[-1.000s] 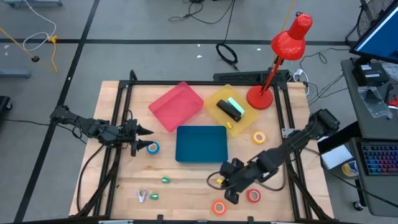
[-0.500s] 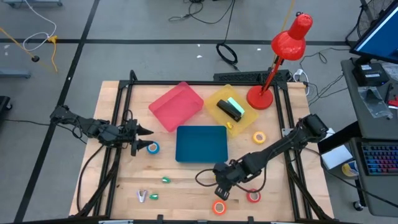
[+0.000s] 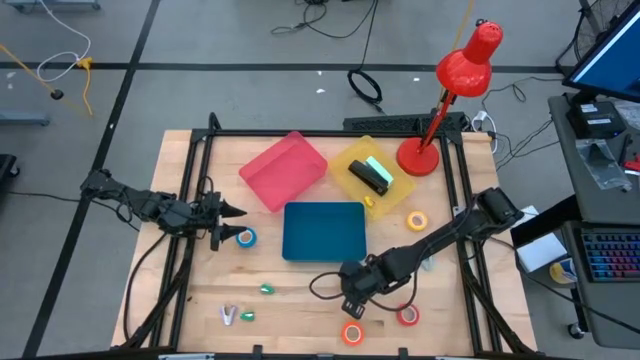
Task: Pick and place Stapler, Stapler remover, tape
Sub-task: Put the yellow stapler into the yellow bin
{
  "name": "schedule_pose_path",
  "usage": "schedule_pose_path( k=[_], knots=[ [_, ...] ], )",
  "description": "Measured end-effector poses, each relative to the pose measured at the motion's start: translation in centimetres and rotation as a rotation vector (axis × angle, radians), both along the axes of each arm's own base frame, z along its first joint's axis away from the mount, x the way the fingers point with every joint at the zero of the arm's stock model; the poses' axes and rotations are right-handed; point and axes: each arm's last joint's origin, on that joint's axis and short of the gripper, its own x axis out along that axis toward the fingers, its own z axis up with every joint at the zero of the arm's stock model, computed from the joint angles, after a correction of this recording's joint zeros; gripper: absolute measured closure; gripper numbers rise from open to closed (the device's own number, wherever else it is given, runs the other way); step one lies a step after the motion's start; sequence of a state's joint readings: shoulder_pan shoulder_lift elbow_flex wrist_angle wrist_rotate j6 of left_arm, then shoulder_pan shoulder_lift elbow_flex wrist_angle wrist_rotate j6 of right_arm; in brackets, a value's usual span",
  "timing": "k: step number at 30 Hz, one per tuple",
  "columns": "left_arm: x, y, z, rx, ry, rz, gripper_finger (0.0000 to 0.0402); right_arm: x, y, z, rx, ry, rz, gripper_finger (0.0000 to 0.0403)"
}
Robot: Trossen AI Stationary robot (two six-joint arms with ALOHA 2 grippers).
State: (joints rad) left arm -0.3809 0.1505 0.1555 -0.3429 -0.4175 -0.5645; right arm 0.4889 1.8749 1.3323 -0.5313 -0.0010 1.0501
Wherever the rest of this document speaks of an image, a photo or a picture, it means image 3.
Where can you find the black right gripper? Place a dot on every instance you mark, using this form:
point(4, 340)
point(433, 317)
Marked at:
point(370, 277)

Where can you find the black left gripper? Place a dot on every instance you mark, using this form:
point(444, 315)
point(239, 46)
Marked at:
point(197, 220)

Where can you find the blue tape roll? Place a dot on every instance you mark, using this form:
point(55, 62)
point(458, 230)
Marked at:
point(246, 246)

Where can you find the orange tape roll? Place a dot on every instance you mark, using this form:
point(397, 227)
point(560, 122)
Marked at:
point(345, 334)

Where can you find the red tape roll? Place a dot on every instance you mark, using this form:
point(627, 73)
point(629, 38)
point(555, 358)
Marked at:
point(415, 320)

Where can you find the yellow tape roll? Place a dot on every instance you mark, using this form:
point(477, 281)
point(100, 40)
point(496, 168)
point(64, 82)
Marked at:
point(408, 221)

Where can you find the yellow staple remover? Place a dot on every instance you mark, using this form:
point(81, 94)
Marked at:
point(369, 202)

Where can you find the green staple remover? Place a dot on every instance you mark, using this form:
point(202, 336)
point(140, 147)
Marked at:
point(247, 316)
point(267, 288)

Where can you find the silver white staple remover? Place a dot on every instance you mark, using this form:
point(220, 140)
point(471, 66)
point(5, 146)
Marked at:
point(227, 320)

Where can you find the black stapler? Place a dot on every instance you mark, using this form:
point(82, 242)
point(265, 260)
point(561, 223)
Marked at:
point(367, 177)

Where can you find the mint green stapler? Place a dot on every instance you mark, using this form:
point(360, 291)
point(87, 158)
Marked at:
point(381, 169)

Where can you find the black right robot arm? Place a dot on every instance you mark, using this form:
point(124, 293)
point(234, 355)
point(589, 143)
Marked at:
point(450, 235)

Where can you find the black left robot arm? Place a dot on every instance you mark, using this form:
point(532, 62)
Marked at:
point(135, 200)

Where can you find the blue plastic tray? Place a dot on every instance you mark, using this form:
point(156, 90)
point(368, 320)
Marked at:
point(325, 232)

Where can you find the red plastic tray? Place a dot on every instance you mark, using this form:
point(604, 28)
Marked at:
point(282, 172)

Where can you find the yellow plastic tray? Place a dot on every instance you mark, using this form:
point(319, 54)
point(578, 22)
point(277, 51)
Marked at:
point(395, 192)

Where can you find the red desk lamp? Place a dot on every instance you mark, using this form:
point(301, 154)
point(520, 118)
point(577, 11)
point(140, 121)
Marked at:
point(417, 157)

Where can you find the black perforated long box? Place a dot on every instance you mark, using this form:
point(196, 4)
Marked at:
point(395, 122)

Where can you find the white box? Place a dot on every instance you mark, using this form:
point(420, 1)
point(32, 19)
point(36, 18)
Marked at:
point(542, 252)

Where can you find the yellow blue round object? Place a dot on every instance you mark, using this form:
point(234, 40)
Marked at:
point(560, 272)

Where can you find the white power plug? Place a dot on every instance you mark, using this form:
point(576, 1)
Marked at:
point(481, 119)

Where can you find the black caster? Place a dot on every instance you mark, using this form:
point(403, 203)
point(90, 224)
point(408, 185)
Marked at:
point(6, 167)

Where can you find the grey cart leg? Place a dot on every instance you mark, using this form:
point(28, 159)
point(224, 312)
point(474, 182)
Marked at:
point(22, 119)
point(50, 5)

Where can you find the grey computer cart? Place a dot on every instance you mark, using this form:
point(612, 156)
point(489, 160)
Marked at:
point(600, 200)

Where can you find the rainbow backlit keyboard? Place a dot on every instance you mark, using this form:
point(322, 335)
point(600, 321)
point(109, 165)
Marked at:
point(612, 255)

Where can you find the clear plastic bag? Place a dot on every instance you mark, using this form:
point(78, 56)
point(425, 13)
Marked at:
point(597, 162)

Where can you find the black mini computer box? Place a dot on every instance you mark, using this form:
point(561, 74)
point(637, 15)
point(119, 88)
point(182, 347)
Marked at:
point(595, 120)

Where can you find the computer monitor blue screen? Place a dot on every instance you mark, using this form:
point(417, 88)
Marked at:
point(615, 60)

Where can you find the black floor fan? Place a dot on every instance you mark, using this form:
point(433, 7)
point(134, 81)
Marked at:
point(595, 20)

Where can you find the grey metal bracket plate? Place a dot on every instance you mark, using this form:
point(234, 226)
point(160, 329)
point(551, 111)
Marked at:
point(456, 210)

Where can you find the black metal table frame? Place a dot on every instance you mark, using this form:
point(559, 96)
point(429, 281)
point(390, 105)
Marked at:
point(325, 133)

